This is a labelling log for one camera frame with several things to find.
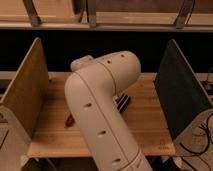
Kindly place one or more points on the black striped object on table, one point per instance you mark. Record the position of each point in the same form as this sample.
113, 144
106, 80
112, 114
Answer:
122, 102

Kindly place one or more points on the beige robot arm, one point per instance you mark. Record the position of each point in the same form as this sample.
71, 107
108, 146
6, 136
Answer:
89, 93

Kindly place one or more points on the red-brown handle utensil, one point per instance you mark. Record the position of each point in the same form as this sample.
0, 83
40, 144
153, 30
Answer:
69, 121

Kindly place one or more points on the right dark side panel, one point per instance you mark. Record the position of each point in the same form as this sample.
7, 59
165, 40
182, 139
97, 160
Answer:
181, 95

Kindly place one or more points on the left wooden side panel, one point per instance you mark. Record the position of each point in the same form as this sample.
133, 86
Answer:
22, 100

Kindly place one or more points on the wooden shelf with brackets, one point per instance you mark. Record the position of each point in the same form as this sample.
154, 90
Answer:
108, 15

